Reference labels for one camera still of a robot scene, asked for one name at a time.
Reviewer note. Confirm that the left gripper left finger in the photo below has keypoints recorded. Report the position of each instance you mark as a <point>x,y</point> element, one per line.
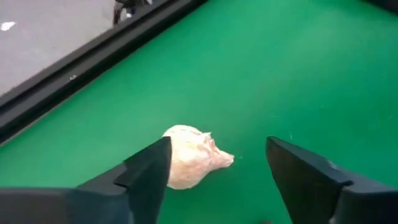
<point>93,205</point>

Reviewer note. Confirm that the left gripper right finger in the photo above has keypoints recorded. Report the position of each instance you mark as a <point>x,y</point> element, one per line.
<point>317,199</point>

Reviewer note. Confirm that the white garlic bulb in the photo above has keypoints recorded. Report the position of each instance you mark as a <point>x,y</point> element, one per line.
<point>192,155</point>

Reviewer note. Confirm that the black table frame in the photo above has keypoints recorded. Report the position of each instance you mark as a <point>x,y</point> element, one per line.
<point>62,74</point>

